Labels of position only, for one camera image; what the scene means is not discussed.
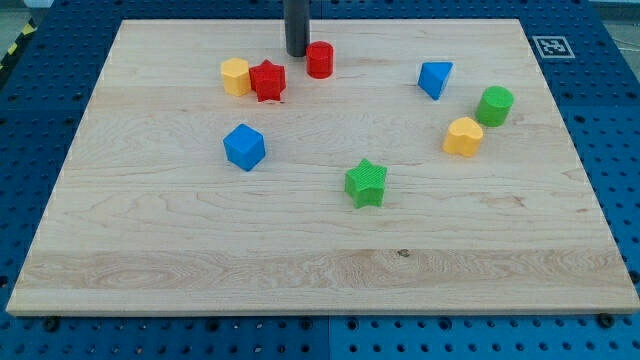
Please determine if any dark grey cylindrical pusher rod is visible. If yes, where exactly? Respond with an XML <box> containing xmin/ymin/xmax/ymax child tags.
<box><xmin>283</xmin><ymin>0</ymin><xmax>310</xmax><ymax>57</ymax></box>

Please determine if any red cylinder block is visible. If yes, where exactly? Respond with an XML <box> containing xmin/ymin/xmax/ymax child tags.
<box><xmin>306</xmin><ymin>41</ymin><xmax>334</xmax><ymax>79</ymax></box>

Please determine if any red star block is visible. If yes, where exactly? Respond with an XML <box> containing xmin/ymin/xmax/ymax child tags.
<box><xmin>249</xmin><ymin>60</ymin><xmax>286</xmax><ymax>102</ymax></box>

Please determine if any yellow hexagon block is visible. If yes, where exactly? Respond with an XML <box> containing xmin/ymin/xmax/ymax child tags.
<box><xmin>221</xmin><ymin>58</ymin><xmax>252</xmax><ymax>96</ymax></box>

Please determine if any blue cube block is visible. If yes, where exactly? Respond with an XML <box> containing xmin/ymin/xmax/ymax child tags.
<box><xmin>223</xmin><ymin>124</ymin><xmax>266</xmax><ymax>171</ymax></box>

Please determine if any blue triangle block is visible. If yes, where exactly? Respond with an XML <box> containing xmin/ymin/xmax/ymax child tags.
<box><xmin>417</xmin><ymin>62</ymin><xmax>453</xmax><ymax>101</ymax></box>

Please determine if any green star block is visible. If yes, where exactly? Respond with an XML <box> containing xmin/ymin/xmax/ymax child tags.
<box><xmin>344</xmin><ymin>158</ymin><xmax>387</xmax><ymax>209</ymax></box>

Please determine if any light wooden board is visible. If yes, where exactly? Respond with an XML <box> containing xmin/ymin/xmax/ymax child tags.
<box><xmin>7</xmin><ymin>19</ymin><xmax>639</xmax><ymax>317</ymax></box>

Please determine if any yellow heart block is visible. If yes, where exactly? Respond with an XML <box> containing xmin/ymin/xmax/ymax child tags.
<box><xmin>442</xmin><ymin>117</ymin><xmax>484</xmax><ymax>157</ymax></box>

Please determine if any green cylinder block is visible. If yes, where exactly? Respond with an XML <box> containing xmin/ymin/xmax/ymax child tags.
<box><xmin>476</xmin><ymin>86</ymin><xmax>514</xmax><ymax>127</ymax></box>

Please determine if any white fiducial marker tag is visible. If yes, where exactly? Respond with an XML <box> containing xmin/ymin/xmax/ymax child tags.
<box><xmin>532</xmin><ymin>35</ymin><xmax>575</xmax><ymax>59</ymax></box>

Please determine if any black yellow hazard tape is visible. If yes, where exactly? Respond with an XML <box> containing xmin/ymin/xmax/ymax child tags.
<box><xmin>1</xmin><ymin>18</ymin><xmax>38</xmax><ymax>73</ymax></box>

